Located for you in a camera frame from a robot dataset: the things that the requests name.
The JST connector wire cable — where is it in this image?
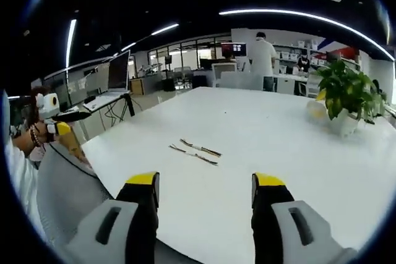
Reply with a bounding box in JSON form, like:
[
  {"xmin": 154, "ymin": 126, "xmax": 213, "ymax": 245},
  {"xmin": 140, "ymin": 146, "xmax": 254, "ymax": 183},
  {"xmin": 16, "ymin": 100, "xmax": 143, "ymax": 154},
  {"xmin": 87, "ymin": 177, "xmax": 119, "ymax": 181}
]
[
  {"xmin": 179, "ymin": 138, "xmax": 223, "ymax": 158},
  {"xmin": 168, "ymin": 143, "xmax": 219, "ymax": 166}
]

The white plant pot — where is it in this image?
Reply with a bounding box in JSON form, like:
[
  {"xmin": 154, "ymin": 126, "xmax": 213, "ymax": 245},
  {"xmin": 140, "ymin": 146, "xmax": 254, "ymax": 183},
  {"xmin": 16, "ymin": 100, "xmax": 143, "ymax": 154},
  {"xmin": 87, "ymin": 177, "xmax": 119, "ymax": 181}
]
[{"xmin": 327, "ymin": 111, "xmax": 360, "ymax": 137}]

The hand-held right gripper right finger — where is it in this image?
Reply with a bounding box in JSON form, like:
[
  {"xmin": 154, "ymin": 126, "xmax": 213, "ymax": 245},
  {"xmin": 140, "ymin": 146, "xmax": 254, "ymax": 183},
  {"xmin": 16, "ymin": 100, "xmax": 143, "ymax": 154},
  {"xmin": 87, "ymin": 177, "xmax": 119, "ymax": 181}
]
[{"xmin": 250, "ymin": 172, "xmax": 361, "ymax": 264}]

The beaded bracelet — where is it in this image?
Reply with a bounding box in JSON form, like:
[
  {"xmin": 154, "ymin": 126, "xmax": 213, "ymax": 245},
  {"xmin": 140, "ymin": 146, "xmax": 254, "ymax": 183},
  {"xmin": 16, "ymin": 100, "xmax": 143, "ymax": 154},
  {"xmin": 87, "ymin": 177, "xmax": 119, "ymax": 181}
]
[{"xmin": 28, "ymin": 123, "xmax": 43, "ymax": 149}]

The person's white shirt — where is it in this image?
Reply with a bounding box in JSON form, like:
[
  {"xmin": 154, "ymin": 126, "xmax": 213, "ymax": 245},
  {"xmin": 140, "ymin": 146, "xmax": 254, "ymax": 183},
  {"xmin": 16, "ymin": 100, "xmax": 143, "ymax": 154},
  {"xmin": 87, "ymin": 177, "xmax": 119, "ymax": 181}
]
[{"xmin": 4, "ymin": 138, "xmax": 41, "ymax": 236}]

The translucent yellowish container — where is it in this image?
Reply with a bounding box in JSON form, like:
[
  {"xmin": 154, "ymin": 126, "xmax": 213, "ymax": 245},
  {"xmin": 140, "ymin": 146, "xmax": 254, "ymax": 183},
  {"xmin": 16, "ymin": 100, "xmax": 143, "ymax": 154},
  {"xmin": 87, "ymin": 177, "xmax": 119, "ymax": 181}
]
[{"xmin": 305, "ymin": 99, "xmax": 329, "ymax": 120}]

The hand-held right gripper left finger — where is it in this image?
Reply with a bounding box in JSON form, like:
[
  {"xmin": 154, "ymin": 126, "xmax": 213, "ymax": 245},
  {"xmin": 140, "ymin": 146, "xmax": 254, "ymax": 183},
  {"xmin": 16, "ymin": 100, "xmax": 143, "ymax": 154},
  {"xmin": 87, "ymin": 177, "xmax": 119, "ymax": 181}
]
[{"xmin": 63, "ymin": 171, "xmax": 161, "ymax": 264}]

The white storage shelf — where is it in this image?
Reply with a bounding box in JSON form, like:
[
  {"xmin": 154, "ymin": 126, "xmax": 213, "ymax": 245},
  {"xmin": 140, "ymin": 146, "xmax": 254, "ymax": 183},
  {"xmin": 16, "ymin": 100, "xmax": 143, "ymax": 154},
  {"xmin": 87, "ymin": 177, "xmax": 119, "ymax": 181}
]
[{"xmin": 274, "ymin": 40, "xmax": 326, "ymax": 61}]

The monitor with red screen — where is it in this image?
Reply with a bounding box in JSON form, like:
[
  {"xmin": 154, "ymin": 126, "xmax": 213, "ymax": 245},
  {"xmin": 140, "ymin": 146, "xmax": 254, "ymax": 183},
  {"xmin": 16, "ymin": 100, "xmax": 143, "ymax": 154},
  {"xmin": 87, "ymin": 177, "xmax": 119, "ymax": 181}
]
[{"xmin": 220, "ymin": 42, "xmax": 248, "ymax": 59}]

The long ceiling light strip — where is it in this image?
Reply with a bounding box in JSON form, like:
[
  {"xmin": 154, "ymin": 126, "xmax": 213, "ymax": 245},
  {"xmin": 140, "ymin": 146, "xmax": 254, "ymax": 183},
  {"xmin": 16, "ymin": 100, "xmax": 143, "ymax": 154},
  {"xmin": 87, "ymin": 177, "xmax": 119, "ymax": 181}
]
[{"xmin": 218, "ymin": 9, "xmax": 395, "ymax": 61}]

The grey office chair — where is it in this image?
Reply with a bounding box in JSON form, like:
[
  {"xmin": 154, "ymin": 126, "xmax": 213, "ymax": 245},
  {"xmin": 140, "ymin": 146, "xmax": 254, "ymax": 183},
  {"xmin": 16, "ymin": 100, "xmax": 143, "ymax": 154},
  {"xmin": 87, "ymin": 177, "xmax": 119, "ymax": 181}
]
[{"xmin": 36, "ymin": 142, "xmax": 118, "ymax": 247}]

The green potted plant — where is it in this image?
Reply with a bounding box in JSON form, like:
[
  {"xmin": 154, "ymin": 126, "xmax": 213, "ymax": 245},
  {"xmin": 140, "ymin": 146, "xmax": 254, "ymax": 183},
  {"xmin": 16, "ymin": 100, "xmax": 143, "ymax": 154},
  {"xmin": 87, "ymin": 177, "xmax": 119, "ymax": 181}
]
[{"xmin": 314, "ymin": 59, "xmax": 388, "ymax": 125}]

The pale grey chair back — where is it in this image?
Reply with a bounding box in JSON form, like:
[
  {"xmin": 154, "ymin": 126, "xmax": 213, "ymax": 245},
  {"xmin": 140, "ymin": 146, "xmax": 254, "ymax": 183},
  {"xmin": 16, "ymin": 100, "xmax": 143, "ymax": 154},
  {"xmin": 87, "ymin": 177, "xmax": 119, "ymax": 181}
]
[{"xmin": 220, "ymin": 71, "xmax": 265, "ymax": 92}]

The person's left hand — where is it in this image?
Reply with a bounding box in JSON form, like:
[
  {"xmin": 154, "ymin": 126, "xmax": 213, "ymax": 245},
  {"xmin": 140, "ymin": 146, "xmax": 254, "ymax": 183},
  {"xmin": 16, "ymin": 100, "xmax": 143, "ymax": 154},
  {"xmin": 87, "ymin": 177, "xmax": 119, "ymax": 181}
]
[{"xmin": 33, "ymin": 121, "xmax": 52, "ymax": 146}]

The black cable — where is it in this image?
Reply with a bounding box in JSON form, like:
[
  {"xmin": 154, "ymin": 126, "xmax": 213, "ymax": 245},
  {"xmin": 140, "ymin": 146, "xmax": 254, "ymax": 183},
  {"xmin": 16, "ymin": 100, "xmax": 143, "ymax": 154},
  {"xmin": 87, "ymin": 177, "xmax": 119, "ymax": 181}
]
[{"xmin": 104, "ymin": 102, "xmax": 125, "ymax": 126}]

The white laptop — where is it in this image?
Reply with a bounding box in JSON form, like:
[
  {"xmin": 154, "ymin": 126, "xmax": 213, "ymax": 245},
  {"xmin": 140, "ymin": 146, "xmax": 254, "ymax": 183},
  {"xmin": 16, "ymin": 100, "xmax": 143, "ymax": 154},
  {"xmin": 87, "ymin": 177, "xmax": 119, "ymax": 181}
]
[{"xmin": 82, "ymin": 49, "xmax": 131, "ymax": 112}]

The white frame chair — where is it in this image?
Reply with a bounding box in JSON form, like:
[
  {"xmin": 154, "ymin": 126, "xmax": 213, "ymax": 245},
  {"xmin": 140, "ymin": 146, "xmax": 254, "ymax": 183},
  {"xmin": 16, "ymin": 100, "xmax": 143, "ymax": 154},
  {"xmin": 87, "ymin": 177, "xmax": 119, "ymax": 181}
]
[{"xmin": 211, "ymin": 62, "xmax": 239, "ymax": 88}]

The wooden cabinet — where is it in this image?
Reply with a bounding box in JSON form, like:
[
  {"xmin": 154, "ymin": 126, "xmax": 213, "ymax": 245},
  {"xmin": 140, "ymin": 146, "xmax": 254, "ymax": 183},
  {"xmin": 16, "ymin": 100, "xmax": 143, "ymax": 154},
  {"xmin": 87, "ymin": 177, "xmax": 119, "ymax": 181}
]
[{"xmin": 129, "ymin": 77, "xmax": 156, "ymax": 95}]

